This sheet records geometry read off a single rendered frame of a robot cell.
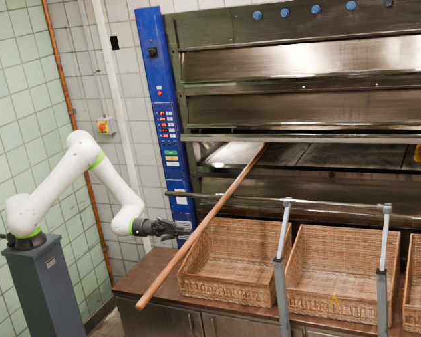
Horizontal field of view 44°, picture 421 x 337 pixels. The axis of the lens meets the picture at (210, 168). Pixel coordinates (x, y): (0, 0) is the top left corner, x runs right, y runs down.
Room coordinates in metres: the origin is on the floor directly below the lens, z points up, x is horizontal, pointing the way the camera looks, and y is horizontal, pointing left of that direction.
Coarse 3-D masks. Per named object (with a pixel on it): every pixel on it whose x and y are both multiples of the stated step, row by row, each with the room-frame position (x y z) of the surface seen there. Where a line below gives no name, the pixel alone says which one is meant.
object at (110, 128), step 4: (112, 116) 3.27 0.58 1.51; (96, 120) 3.25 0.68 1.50; (100, 120) 3.23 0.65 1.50; (104, 120) 3.22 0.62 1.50; (108, 120) 3.21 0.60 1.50; (112, 120) 3.25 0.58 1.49; (100, 124) 3.23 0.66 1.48; (104, 124) 3.22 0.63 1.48; (108, 124) 3.21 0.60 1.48; (112, 124) 3.24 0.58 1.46; (108, 128) 3.21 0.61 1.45; (112, 128) 3.23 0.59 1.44; (100, 132) 3.24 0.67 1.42; (104, 132) 3.22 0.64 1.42; (108, 132) 3.21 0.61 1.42; (112, 132) 3.22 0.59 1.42
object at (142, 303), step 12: (264, 144) 3.13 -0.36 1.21; (240, 180) 2.63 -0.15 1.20; (228, 192) 2.47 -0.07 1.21; (216, 204) 2.35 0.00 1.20; (204, 228) 2.15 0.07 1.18; (192, 240) 2.03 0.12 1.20; (180, 252) 1.93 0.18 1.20; (168, 264) 1.84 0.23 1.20; (156, 288) 1.70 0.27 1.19; (144, 300) 1.62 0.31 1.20
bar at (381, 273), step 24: (168, 192) 2.68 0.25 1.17; (288, 216) 2.32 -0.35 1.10; (384, 216) 2.11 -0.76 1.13; (384, 240) 2.03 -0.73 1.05; (384, 264) 1.96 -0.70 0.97; (384, 288) 1.91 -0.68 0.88; (288, 312) 2.16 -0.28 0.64; (384, 312) 1.91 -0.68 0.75; (288, 336) 2.14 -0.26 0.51; (384, 336) 1.91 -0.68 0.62
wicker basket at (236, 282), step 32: (224, 224) 2.89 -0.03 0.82; (256, 224) 2.79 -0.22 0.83; (288, 224) 2.70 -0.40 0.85; (192, 256) 2.70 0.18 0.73; (224, 256) 2.84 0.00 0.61; (256, 256) 2.75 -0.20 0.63; (288, 256) 2.60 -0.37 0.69; (192, 288) 2.58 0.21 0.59; (224, 288) 2.53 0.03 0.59; (256, 288) 2.32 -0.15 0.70
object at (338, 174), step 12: (204, 168) 2.98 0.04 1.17; (216, 168) 2.94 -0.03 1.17; (228, 168) 2.90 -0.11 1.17; (240, 168) 2.87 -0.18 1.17; (252, 168) 2.83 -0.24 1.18; (264, 168) 2.80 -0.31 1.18; (276, 168) 2.77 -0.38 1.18; (288, 168) 2.74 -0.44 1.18; (300, 168) 2.71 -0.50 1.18; (312, 168) 2.68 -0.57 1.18; (324, 168) 2.66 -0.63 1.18; (336, 168) 2.63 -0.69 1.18; (348, 168) 2.61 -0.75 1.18; (360, 168) 2.58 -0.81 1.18; (372, 168) 2.56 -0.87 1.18; (396, 180) 2.45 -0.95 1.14; (408, 180) 2.42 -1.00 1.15; (420, 180) 2.39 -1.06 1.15
